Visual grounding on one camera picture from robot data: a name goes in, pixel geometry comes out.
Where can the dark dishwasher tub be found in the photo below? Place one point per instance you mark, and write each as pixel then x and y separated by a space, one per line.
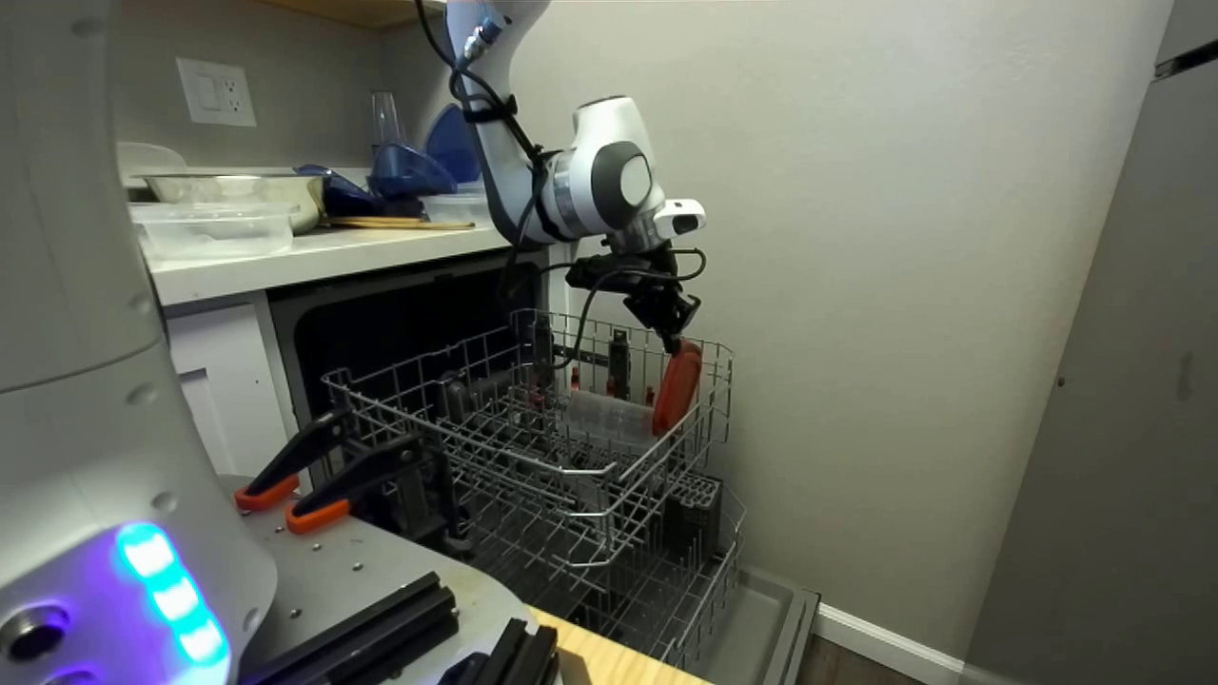
pixel 382 323

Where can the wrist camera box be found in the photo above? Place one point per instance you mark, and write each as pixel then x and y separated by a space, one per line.
pixel 679 213

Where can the black clamp orange tips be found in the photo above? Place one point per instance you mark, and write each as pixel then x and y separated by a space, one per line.
pixel 368 477
pixel 289 460

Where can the small frosted plastic tub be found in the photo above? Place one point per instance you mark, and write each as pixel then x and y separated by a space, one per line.
pixel 604 416

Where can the large steel mixing bowl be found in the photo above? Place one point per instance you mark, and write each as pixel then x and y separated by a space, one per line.
pixel 242 191

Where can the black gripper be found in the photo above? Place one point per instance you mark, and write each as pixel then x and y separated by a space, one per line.
pixel 651 284

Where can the black cutlery basket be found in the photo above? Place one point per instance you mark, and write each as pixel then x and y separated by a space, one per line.
pixel 693 517

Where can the large blue plastic container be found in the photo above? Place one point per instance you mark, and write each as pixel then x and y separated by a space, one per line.
pixel 456 146

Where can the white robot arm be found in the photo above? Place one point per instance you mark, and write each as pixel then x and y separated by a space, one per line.
pixel 79 254

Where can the large clear plastic container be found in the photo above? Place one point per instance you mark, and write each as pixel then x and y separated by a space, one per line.
pixel 154 166

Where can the white dishwasher door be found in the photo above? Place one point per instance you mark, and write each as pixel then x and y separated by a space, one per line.
pixel 761 633

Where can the red plastic lid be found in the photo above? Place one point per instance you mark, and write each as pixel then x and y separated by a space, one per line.
pixel 675 387

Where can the clear drinking glass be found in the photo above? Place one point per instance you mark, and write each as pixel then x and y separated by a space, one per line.
pixel 386 119

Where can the wall outlet plate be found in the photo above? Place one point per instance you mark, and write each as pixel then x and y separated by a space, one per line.
pixel 216 91

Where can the white baseboard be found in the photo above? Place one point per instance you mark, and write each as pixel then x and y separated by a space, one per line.
pixel 890 648

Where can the wooden spoon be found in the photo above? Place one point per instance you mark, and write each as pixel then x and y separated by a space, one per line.
pixel 401 221

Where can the square clear plastic container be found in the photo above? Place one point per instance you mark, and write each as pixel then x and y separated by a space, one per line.
pixel 212 231

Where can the black aluminium extrusion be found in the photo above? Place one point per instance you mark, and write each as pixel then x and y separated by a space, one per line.
pixel 368 630
pixel 506 651

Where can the dark grey rack fixture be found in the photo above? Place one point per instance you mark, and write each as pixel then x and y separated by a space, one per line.
pixel 617 361

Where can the grey metal mounting plate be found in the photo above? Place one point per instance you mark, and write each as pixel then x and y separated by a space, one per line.
pixel 327 558

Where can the white base cabinet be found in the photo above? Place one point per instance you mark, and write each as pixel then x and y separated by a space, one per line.
pixel 231 382

